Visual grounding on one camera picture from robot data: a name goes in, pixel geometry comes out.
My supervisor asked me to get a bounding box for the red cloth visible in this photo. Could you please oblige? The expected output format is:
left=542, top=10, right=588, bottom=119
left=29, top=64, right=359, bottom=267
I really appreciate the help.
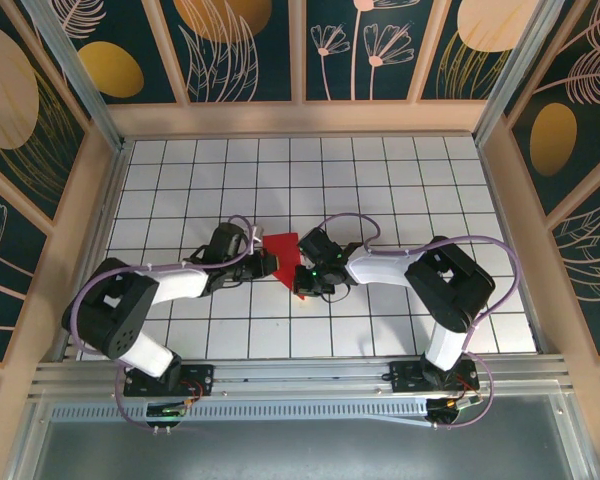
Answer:
left=261, top=232, right=307, bottom=300

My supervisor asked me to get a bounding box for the grey metal sheet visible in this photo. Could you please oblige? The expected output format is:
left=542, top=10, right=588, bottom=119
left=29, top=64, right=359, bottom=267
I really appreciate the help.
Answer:
left=7, top=394, right=599, bottom=480

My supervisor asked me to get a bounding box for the thin black right gripper cable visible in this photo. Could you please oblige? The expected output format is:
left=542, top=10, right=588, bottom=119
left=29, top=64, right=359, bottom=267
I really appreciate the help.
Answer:
left=321, top=282, right=354, bottom=305

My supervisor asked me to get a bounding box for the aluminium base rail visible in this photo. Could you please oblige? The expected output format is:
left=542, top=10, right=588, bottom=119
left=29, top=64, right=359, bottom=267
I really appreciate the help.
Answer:
left=29, top=353, right=574, bottom=401

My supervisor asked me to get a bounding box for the slotted grey cable duct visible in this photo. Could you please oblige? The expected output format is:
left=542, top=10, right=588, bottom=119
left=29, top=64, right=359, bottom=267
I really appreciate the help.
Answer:
left=49, top=402, right=431, bottom=422

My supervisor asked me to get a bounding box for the aluminium side rail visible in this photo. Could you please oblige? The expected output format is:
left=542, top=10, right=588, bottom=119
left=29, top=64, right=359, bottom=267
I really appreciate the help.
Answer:
left=477, top=139, right=549, bottom=354
left=59, top=137, right=131, bottom=362

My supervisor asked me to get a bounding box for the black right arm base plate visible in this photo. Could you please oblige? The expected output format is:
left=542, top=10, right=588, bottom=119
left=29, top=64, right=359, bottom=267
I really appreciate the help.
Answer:
left=388, top=359, right=481, bottom=396

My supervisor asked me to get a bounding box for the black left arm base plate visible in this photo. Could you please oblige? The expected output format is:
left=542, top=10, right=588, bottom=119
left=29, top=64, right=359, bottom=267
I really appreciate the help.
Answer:
left=123, top=363, right=216, bottom=397

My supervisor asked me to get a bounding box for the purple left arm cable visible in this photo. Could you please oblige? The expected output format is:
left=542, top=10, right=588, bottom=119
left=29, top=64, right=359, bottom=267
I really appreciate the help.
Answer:
left=63, top=214, right=264, bottom=434

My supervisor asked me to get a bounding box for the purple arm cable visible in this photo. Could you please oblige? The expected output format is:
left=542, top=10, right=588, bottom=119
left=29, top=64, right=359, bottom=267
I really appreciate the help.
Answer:
left=63, top=214, right=264, bottom=434
left=319, top=212, right=524, bottom=431

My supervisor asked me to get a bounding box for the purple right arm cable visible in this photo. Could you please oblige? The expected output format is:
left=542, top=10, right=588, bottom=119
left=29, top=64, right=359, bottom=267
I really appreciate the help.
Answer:
left=319, top=212, right=524, bottom=431

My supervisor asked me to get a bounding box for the aluminium frame post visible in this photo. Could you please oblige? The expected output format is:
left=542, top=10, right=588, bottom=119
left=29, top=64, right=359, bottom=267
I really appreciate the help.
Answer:
left=20, top=0, right=127, bottom=151
left=474, top=0, right=564, bottom=144

